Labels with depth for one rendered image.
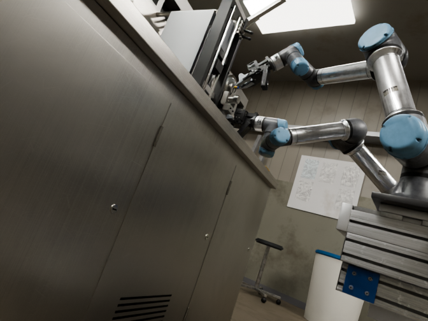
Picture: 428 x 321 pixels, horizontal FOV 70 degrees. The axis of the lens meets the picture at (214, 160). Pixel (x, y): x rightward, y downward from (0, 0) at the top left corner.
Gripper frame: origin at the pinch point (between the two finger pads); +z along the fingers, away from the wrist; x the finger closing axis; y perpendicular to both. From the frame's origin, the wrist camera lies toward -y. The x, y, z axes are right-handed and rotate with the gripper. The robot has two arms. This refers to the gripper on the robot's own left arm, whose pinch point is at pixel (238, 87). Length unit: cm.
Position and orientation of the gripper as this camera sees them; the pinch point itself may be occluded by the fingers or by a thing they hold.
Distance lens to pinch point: 163.2
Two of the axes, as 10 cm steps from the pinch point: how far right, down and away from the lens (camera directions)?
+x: -4.0, -3.4, -8.5
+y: -3.0, -8.3, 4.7
